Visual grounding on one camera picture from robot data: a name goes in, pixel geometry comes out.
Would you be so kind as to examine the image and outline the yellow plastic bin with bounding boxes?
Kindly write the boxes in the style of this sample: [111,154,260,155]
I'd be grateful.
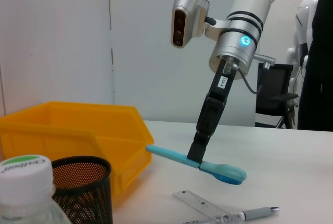
[0,101,155,208]

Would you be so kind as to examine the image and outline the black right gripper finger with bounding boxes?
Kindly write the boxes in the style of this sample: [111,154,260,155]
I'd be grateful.
[187,92,229,164]

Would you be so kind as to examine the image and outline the white humanoid robot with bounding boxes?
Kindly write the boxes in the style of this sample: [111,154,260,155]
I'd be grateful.
[286,0,322,128]

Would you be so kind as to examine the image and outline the black office chair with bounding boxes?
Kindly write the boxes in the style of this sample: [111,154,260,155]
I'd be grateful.
[254,63,300,130]

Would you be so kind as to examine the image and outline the green label water bottle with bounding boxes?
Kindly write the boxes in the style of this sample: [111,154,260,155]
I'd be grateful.
[0,154,72,224]

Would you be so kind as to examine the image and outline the blue teal scissors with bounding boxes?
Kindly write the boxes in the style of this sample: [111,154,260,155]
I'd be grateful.
[145,144,247,185]

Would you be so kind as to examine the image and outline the transparent plastic ruler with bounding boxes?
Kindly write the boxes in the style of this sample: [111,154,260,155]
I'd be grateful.
[172,189,229,219]

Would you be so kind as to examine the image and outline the black mesh pen holder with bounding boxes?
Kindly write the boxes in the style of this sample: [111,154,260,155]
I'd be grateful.
[50,155,114,224]

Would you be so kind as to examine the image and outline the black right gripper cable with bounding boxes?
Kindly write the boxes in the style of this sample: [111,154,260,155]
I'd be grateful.
[223,53,276,95]

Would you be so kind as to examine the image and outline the black clothed figure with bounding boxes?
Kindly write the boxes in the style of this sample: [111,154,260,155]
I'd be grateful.
[298,0,333,132]

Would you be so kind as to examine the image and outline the grey clear ballpoint pen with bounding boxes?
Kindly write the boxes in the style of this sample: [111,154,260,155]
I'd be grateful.
[182,206,280,224]

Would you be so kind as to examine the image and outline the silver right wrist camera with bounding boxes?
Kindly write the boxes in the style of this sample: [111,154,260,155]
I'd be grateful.
[170,0,232,49]

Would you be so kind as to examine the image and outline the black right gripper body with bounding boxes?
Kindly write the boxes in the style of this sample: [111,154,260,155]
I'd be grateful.
[208,58,238,105]

